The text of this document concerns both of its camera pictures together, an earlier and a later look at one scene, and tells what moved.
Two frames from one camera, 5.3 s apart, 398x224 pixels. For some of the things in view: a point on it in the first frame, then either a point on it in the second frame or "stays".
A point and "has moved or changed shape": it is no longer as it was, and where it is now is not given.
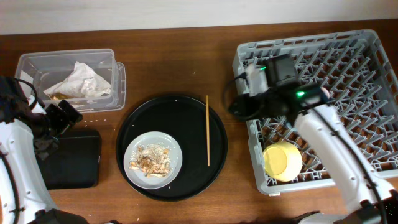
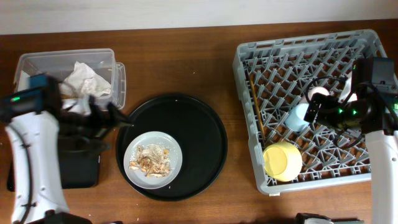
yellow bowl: x=282 y=161 stays
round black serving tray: x=183 y=119 stays
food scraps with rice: x=153 y=159 stays
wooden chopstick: x=208 y=128 has moved or changed shape
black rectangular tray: x=75 y=165 stays
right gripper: x=247 y=111 -> x=327 y=104
